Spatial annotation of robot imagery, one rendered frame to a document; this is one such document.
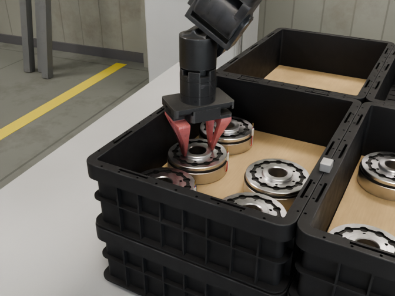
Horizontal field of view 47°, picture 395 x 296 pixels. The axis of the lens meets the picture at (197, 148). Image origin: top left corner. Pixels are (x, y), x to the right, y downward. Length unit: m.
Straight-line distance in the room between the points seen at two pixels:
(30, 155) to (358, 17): 2.23
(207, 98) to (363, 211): 0.29
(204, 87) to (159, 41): 2.29
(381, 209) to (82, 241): 0.51
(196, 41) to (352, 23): 2.66
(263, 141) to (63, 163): 0.48
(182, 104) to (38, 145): 2.05
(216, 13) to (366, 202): 0.37
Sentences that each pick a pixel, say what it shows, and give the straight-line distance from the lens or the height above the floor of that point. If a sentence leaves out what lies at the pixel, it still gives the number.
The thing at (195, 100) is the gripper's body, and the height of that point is 0.97.
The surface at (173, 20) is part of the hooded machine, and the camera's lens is 2.89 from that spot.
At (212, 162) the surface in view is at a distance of 0.75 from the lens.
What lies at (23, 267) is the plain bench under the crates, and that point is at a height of 0.70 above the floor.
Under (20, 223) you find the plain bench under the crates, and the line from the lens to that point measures 0.93.
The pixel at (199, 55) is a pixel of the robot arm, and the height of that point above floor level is 1.04.
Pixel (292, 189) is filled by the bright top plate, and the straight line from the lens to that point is 0.69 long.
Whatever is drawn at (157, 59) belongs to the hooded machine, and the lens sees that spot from 3.01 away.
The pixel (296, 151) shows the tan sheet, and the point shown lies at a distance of 0.86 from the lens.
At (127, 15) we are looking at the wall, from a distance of 3.84.
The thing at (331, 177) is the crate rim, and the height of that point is 0.93.
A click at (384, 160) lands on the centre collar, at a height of 0.87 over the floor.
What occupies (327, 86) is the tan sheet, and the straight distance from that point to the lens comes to 1.17.
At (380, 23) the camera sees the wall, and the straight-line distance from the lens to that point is 3.27.
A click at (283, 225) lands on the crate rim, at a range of 0.51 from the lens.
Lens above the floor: 1.25
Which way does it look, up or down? 30 degrees down
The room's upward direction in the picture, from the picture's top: straight up
